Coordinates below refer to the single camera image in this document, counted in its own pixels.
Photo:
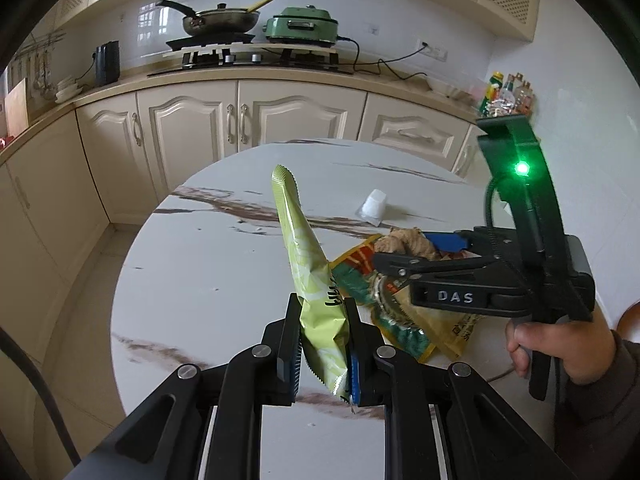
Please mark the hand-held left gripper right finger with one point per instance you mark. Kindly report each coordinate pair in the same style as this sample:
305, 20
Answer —
356, 370

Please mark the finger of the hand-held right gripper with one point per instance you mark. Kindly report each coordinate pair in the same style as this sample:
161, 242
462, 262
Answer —
400, 264
447, 242

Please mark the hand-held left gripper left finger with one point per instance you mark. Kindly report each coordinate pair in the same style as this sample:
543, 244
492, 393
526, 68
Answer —
285, 355

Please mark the ginger root piece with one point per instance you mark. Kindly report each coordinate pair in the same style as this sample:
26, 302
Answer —
405, 241

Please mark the yellow printed snack bag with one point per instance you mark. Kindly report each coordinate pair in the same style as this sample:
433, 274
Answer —
405, 335

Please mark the small white plastic cup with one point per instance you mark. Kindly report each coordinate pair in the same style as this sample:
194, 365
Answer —
372, 207

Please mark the light green snack wrapper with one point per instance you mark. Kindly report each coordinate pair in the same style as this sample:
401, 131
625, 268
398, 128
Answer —
305, 260

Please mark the person's right forearm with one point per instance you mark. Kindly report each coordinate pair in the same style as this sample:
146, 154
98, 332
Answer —
615, 400

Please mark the person's right hand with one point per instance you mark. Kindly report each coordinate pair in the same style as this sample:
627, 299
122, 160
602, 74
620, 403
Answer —
575, 350

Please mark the group of condiment bottles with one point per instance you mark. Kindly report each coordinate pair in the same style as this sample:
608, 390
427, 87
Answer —
505, 97

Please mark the round white marble table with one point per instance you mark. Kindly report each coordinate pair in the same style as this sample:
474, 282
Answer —
210, 285

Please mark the black gas stove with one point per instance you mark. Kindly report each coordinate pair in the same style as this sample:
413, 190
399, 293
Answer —
260, 62

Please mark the green electric cooker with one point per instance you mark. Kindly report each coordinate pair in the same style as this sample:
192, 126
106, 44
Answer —
300, 27

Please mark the black wok with lid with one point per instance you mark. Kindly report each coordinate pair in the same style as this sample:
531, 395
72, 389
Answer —
220, 20

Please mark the stack of white bowls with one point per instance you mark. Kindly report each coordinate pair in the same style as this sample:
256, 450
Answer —
69, 91

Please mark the black electric kettle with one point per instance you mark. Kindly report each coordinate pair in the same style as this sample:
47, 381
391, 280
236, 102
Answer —
107, 62

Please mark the wooden cutting board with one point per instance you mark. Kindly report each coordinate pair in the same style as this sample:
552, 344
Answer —
17, 107

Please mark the white wall outlet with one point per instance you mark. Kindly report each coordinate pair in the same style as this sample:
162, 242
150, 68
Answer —
434, 51

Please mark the wall utensil rack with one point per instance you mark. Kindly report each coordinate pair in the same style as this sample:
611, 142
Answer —
37, 72

